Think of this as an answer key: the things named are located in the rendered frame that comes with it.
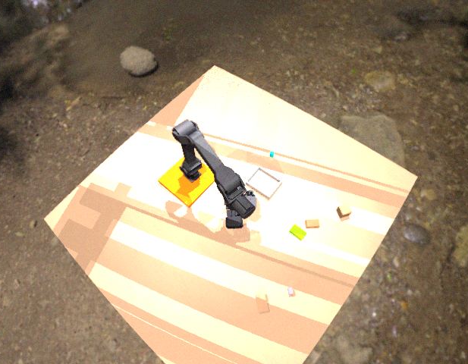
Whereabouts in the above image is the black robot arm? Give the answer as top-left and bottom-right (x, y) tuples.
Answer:
(171, 119), (257, 219)

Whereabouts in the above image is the lime green rectangular block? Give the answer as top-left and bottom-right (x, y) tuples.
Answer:
(289, 224), (306, 241)

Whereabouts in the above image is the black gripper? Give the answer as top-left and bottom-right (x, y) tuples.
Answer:
(224, 201), (243, 229)

